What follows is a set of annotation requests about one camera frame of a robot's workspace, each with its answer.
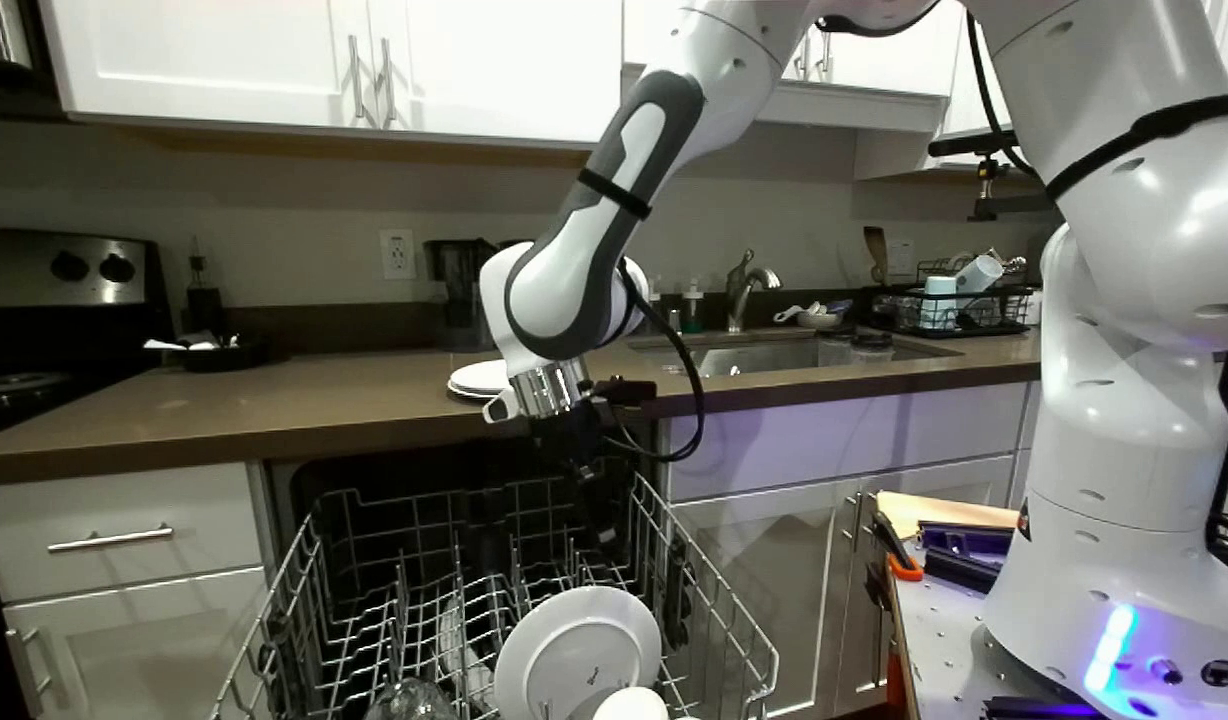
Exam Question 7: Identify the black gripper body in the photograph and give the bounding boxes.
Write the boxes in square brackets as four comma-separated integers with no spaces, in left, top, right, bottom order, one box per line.
[542,396,634,496]

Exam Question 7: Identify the white round plate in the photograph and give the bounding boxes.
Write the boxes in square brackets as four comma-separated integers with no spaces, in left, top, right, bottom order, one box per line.
[444,356,515,402]
[489,580,669,720]

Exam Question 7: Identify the black dish drying rack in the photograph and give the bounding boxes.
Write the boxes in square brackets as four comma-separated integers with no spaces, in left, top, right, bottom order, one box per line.
[863,282,1043,339]

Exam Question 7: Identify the clear drinking glass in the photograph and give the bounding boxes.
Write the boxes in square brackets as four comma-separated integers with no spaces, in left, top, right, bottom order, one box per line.
[432,592,498,718]

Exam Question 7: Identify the white sink base cabinet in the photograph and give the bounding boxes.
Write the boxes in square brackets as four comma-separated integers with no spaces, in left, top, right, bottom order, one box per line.
[656,377,1043,720]

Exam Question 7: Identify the white round cup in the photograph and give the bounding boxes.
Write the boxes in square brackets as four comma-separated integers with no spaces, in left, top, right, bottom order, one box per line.
[586,683,673,720]

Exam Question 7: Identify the black coffee maker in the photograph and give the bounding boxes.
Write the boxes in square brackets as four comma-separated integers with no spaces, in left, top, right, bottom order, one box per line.
[423,236,498,351]

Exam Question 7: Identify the stainless steel sink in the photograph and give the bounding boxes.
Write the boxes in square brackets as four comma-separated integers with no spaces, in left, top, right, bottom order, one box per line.
[628,332,965,385]

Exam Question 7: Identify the chrome kitchen faucet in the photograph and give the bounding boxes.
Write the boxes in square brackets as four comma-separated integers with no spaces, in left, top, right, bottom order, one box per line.
[721,254,785,336]

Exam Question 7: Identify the white dish rag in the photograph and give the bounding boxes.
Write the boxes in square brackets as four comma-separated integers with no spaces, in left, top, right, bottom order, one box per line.
[766,302,846,332]

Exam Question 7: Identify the clear glass jar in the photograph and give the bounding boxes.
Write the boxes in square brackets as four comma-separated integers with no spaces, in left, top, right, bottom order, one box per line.
[362,672,464,720]

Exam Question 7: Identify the wooden board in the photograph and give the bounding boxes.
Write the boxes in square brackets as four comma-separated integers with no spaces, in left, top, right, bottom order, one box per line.
[871,487,1028,546]

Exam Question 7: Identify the wooden kitchen utensil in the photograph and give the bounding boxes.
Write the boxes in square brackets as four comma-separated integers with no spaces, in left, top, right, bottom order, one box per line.
[858,224,896,292]

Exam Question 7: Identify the purple black tool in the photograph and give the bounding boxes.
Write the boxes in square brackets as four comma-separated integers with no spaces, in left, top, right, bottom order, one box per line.
[917,520,1021,592]

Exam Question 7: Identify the black tray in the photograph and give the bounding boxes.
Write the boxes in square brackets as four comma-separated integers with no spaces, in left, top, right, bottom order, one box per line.
[139,332,275,377]

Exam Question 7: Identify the dark glass bottle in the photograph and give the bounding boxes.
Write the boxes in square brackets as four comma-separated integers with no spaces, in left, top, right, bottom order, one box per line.
[179,241,232,339]

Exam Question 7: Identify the clear plastic container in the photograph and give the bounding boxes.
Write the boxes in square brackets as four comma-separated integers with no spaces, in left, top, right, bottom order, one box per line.
[953,254,1013,302]

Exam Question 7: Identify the white base cabinet door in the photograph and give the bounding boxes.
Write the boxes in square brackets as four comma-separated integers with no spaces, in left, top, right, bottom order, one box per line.
[0,568,271,720]

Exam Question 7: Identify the white kitchen drawer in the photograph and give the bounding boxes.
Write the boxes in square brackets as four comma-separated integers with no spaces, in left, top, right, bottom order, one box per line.
[0,460,267,608]

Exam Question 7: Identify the black stainless stove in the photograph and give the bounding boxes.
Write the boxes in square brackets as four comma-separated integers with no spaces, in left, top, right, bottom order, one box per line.
[0,224,179,446]

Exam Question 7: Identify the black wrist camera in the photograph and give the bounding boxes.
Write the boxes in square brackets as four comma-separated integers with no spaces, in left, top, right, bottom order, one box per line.
[586,377,665,413]

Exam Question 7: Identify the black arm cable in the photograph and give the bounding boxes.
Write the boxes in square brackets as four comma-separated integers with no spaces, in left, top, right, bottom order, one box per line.
[608,9,1047,469]

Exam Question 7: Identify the white wire dishwasher rack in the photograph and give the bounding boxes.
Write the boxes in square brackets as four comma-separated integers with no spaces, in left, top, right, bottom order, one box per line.
[206,458,785,720]

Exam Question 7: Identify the white wall outlet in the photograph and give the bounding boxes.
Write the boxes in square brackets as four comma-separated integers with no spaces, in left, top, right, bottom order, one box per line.
[375,224,421,284]

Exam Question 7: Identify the orange handled tool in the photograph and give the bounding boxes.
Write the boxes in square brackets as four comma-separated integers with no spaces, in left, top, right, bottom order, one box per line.
[863,508,931,587]

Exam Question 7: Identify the silver cabinet door handle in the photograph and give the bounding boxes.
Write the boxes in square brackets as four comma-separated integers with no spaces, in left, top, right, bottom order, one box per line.
[371,37,404,131]
[339,34,371,131]

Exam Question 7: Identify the silver drawer handle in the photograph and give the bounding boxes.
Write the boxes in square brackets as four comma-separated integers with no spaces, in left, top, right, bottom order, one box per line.
[42,520,179,558]

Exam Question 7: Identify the small white wall cabinet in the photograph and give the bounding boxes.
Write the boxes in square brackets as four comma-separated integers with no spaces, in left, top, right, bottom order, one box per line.
[766,15,966,138]

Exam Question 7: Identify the wide white wall cabinet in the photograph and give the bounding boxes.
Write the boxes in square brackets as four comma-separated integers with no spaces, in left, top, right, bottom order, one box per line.
[37,0,633,150]

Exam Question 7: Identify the silver base cabinet handle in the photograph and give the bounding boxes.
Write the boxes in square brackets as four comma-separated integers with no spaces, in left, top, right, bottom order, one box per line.
[12,621,61,707]

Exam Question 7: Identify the black base cable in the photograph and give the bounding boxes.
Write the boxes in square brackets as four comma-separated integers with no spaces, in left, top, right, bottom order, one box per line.
[1204,351,1228,584]

